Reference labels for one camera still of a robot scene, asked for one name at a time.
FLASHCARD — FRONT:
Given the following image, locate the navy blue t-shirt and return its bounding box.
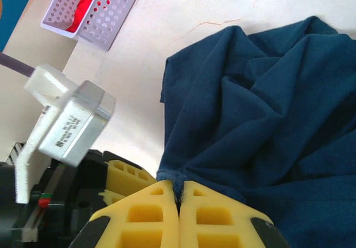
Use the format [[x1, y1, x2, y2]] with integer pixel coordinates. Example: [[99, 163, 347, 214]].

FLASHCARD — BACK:
[[157, 16, 356, 248]]

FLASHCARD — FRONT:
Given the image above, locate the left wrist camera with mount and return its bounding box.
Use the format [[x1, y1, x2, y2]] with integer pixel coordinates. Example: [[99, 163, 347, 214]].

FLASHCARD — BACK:
[[15, 63, 116, 204]]

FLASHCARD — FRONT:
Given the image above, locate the lilac perforated plastic basket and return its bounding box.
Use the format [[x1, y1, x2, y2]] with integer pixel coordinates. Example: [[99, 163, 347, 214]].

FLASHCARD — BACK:
[[40, 0, 147, 51]]

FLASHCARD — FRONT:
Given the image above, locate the white slotted cable duct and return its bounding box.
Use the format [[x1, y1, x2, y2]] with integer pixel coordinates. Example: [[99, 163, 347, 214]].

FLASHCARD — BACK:
[[9, 141, 25, 165]]

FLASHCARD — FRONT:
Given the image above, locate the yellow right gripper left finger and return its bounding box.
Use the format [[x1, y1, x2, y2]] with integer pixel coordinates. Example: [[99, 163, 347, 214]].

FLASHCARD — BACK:
[[69, 179, 179, 248]]

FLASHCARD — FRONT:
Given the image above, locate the red cloth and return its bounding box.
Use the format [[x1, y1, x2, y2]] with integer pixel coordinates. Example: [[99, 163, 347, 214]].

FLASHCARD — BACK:
[[65, 0, 112, 33]]

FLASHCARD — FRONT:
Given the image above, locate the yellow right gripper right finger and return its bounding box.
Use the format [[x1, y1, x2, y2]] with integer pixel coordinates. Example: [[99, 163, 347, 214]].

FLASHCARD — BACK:
[[179, 180, 290, 248]]

